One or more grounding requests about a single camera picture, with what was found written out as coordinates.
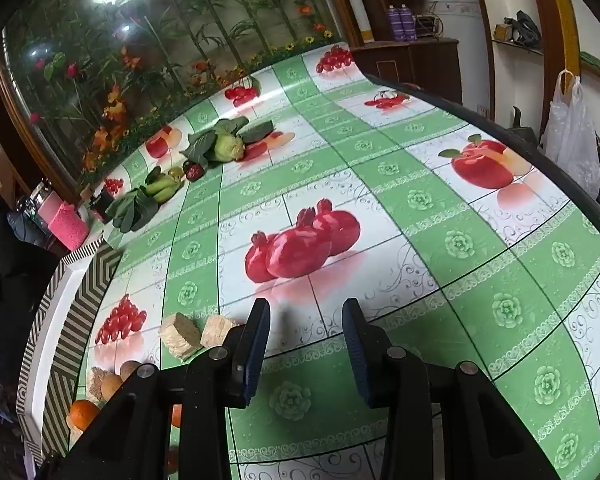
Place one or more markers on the dark cloth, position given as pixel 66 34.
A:
pixel 10 285

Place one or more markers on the white plastic bag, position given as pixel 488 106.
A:
pixel 570 135

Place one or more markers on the green cabbage with leaves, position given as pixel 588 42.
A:
pixel 226 146

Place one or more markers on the green banana bunch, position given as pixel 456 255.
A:
pixel 162 186

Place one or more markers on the leafy green vegetable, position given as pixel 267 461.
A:
pixel 129 210

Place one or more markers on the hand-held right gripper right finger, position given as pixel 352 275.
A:
pixel 356 355

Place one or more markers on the small dark device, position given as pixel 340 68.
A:
pixel 426 25

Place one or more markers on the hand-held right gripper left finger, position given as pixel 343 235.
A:
pixel 252 355

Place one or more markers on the fruit print green tablecloth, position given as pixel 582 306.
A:
pixel 330 170

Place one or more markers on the orange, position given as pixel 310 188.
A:
pixel 82 414

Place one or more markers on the artificial flower glass display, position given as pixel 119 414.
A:
pixel 155 35

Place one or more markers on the small black box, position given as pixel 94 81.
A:
pixel 100 205

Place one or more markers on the pink bottle with knit sleeve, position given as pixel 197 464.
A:
pixel 67 227

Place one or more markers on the white box with striped rim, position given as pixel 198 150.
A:
pixel 87 300

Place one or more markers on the small red fruit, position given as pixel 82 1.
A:
pixel 194 171

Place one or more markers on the purple bottle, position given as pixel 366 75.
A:
pixel 393 22
pixel 406 22

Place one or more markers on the brown round fruit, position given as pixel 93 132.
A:
pixel 112 386
pixel 129 369

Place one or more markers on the brown wooden cabinet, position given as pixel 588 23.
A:
pixel 410 70

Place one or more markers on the beige puffed block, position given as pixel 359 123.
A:
pixel 96 384
pixel 216 331
pixel 180 336

